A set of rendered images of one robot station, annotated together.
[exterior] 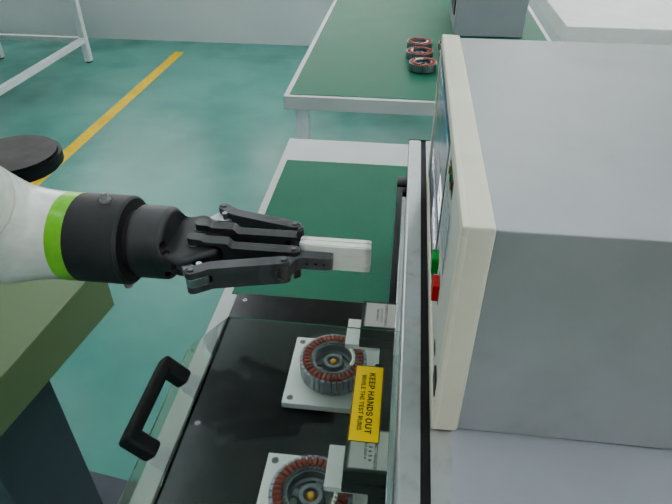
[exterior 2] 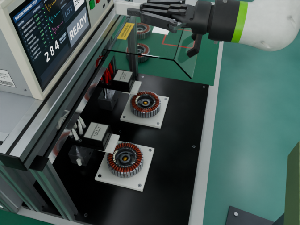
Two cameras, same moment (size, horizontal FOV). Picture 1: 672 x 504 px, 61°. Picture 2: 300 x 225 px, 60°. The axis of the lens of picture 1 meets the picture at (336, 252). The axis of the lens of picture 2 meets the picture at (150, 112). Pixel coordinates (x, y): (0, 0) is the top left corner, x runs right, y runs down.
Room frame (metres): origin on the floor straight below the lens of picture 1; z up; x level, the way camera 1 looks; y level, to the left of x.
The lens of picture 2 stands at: (1.07, 0.13, 1.50)
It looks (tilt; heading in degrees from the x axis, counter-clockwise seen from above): 49 degrees down; 187
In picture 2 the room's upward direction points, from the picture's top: straight up
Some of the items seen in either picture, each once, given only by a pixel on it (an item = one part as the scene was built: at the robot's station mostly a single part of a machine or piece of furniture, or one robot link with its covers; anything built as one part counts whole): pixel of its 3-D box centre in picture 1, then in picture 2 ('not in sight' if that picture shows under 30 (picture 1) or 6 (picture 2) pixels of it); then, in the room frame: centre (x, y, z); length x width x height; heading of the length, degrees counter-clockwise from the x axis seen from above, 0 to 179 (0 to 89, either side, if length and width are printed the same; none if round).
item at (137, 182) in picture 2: not in sight; (126, 163); (0.67, 0.00, 0.78); 0.15 x 0.15 x 0.01; 83
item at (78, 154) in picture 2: not in sight; (82, 150); (0.65, -0.14, 0.80); 0.07 x 0.05 x 0.06; 173
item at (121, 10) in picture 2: (336, 251); (128, 9); (0.46, 0.00, 1.18); 0.07 x 0.01 x 0.03; 83
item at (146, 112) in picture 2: not in sight; (145, 104); (0.43, 0.03, 0.80); 0.11 x 0.11 x 0.04
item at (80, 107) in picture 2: (399, 318); (98, 72); (0.53, -0.08, 1.03); 0.62 x 0.01 x 0.03; 173
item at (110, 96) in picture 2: not in sight; (108, 97); (0.41, -0.11, 0.80); 0.07 x 0.05 x 0.06; 173
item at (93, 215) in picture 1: (114, 241); (221, 22); (0.49, 0.23, 1.18); 0.09 x 0.06 x 0.12; 173
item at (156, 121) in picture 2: not in sight; (145, 108); (0.43, 0.03, 0.78); 0.15 x 0.15 x 0.01; 83
